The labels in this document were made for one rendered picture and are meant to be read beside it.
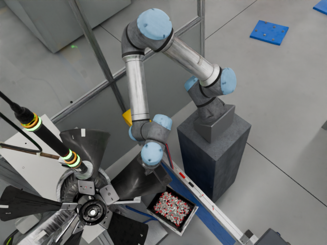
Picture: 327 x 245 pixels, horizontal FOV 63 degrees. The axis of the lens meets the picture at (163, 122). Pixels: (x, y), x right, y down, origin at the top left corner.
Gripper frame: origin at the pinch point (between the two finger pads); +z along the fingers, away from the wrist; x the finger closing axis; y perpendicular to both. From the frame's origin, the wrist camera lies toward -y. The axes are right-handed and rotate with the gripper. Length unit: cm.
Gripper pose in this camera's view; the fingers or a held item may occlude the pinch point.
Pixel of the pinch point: (153, 170)
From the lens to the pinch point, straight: 128.4
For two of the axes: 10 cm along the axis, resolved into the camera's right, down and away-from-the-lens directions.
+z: -0.7, 3.1, 9.5
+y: -6.5, -7.3, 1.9
